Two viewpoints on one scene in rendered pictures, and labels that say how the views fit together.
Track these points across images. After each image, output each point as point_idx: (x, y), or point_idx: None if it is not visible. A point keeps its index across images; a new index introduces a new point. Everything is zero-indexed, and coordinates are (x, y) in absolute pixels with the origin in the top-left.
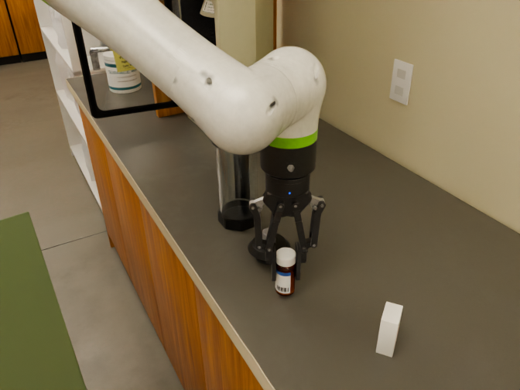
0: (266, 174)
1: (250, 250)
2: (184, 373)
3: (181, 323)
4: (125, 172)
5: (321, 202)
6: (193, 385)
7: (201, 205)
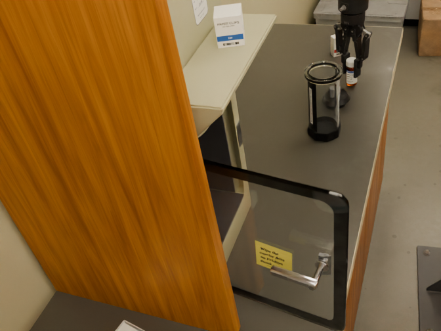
0: (364, 12)
1: (348, 98)
2: (353, 316)
3: (357, 257)
4: (357, 242)
5: (339, 22)
6: (357, 292)
7: (335, 155)
